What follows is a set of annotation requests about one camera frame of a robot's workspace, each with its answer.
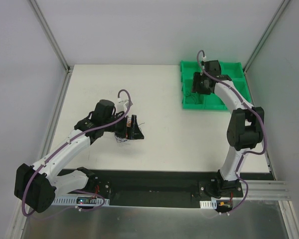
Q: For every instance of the left white cable duct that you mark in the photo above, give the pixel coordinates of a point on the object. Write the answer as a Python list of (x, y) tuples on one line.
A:
[(80, 201)]

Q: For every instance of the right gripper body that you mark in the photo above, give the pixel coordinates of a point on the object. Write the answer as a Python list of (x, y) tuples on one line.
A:
[(198, 87)]

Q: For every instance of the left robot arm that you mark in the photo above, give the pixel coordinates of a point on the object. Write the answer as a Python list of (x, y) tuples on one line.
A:
[(37, 185)]

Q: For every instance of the right white cable duct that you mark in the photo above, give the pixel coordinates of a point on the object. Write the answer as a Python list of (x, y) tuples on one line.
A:
[(211, 204)]

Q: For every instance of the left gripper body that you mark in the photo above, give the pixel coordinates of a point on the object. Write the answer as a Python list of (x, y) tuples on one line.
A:
[(129, 128)]

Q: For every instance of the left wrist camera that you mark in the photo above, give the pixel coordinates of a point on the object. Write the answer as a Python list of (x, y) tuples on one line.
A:
[(122, 105)]

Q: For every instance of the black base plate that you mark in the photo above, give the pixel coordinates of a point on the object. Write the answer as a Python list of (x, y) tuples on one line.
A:
[(153, 188)]

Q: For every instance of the white cable duct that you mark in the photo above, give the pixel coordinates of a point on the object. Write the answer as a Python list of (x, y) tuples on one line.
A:
[(80, 201), (211, 204)]

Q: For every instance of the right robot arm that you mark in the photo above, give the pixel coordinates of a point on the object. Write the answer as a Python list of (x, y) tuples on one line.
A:
[(245, 129)]

